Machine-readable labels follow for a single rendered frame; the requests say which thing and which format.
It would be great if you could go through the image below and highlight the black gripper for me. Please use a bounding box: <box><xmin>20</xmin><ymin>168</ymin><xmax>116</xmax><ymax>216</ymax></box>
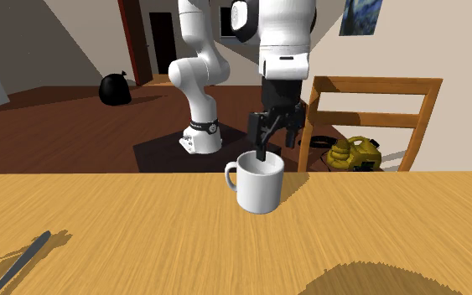
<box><xmin>246</xmin><ymin>76</ymin><xmax>308</xmax><ymax>163</ymax></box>

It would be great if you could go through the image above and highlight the white mug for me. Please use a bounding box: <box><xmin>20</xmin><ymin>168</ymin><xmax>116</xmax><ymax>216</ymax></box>
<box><xmin>224</xmin><ymin>149</ymin><xmax>286</xmax><ymax>215</ymax></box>

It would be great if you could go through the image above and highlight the yellow vacuum cleaner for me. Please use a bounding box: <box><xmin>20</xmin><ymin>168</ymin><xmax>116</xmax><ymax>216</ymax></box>
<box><xmin>326</xmin><ymin>135</ymin><xmax>383</xmax><ymax>172</ymax></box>

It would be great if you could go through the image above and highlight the wooden chair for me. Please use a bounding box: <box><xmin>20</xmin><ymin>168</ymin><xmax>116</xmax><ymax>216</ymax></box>
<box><xmin>297</xmin><ymin>75</ymin><xmax>444</xmax><ymax>173</ymax></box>

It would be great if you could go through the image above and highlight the dark robot stand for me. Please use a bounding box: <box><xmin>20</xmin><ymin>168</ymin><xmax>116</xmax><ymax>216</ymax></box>
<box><xmin>132</xmin><ymin>122</ymin><xmax>283</xmax><ymax>173</ymax></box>

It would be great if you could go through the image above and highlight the dark red door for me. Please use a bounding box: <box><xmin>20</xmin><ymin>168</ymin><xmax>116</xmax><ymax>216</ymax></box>
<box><xmin>117</xmin><ymin>0</ymin><xmax>154</xmax><ymax>87</ymax></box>

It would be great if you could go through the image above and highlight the black garbage bag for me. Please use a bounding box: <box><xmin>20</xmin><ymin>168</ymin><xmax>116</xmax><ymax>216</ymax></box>
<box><xmin>98</xmin><ymin>70</ymin><xmax>133</xmax><ymax>107</ymax></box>

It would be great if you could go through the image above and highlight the grey pen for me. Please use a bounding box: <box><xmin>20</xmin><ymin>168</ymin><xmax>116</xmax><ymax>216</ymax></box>
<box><xmin>0</xmin><ymin>230</ymin><xmax>52</xmax><ymax>295</ymax></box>

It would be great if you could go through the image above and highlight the black framed wall picture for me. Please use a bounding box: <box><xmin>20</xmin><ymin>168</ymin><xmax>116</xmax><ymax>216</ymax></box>
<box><xmin>218</xmin><ymin>5</ymin><xmax>241</xmax><ymax>40</ymax></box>

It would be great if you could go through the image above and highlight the blue wall picture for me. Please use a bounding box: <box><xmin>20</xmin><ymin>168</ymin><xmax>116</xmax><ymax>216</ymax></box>
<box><xmin>338</xmin><ymin>0</ymin><xmax>384</xmax><ymax>38</ymax></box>

